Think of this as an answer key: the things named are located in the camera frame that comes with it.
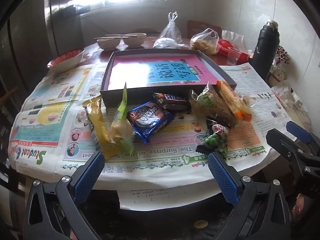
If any white ceramic bowl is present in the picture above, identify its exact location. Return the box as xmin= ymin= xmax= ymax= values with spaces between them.
xmin=123 ymin=33 xmax=147 ymax=47
xmin=97 ymin=37 xmax=122 ymax=51

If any dark brown snack piece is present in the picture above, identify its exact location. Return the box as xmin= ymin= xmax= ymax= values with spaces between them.
xmin=206 ymin=115 xmax=232 ymax=128

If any white printed paper sheet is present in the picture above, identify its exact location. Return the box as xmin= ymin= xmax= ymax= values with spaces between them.
xmin=117 ymin=186 xmax=227 ymax=212

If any white crumpled plastic bag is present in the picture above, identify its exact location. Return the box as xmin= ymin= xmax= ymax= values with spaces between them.
xmin=153 ymin=37 xmax=187 ymax=49

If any dark tall cabinet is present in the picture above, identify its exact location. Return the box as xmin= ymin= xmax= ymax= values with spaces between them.
xmin=0 ymin=0 xmax=83 ymax=100

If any black thermos bottle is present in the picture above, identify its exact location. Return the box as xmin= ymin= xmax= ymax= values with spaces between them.
xmin=250 ymin=19 xmax=280 ymax=80

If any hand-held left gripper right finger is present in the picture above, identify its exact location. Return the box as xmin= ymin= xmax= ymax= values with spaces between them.
xmin=207 ymin=151 xmax=293 ymax=240

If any green pea snack packet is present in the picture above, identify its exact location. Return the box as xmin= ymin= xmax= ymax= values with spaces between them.
xmin=196 ymin=124 xmax=229 ymax=160

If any clear packet with green print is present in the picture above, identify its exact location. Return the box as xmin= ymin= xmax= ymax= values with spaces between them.
xmin=189 ymin=84 xmax=232 ymax=123

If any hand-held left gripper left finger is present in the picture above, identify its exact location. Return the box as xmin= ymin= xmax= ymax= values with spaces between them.
xmin=24 ymin=151 xmax=105 ymax=240

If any brown chocolate bar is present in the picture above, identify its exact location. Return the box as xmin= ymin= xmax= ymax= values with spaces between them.
xmin=153 ymin=93 xmax=190 ymax=112

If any wooden chair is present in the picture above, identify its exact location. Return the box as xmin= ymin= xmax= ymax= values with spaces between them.
xmin=187 ymin=20 xmax=222 ymax=39

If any clear plastic bag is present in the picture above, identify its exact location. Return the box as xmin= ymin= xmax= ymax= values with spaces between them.
xmin=160 ymin=12 xmax=182 ymax=43

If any small white newspaper page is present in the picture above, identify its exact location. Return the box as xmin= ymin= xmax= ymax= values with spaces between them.
xmin=220 ymin=64 xmax=300 ymax=140

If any plastic bag of yellow food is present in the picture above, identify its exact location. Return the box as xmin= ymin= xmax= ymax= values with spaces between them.
xmin=190 ymin=28 xmax=220 ymax=55

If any grey shallow cardboard box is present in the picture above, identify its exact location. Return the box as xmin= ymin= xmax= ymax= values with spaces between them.
xmin=99 ymin=49 xmax=237 ymax=108

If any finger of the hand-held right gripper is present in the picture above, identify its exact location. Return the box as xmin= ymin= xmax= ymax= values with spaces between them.
xmin=266 ymin=128 xmax=315 ymax=178
xmin=286 ymin=121 xmax=320 ymax=155

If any clear plastic cup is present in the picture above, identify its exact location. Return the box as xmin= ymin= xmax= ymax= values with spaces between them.
xmin=228 ymin=47 xmax=241 ymax=65

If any red patterned bowl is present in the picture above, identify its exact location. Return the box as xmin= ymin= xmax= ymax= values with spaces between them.
xmin=47 ymin=49 xmax=85 ymax=72

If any gold snack bar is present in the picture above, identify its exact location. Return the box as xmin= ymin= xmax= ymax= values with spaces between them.
xmin=82 ymin=95 xmax=120 ymax=160

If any white paper clutter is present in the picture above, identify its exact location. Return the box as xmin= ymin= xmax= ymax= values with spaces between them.
xmin=271 ymin=86 xmax=309 ymax=117

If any orange cracker packet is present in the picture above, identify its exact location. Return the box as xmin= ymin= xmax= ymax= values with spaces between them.
xmin=216 ymin=79 xmax=252 ymax=122

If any red tissue pack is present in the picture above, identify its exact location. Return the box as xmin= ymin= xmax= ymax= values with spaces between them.
xmin=216 ymin=31 xmax=254 ymax=65

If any light green candy packet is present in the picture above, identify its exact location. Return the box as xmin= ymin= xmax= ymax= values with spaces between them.
xmin=111 ymin=82 xmax=137 ymax=153

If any large colourful newspaper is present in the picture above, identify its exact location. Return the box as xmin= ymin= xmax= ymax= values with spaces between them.
xmin=9 ymin=64 xmax=278 ymax=190

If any pink and blue book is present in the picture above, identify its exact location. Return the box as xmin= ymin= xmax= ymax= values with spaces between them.
xmin=108 ymin=55 xmax=227 ymax=90

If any blue cookie packet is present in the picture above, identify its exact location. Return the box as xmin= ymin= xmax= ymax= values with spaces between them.
xmin=127 ymin=102 xmax=175 ymax=144

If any spotted white ornament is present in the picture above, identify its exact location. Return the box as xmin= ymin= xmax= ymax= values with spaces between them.
xmin=276 ymin=45 xmax=291 ymax=67

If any person's right hand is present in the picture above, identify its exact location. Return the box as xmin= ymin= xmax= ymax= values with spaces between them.
xmin=293 ymin=194 xmax=306 ymax=223

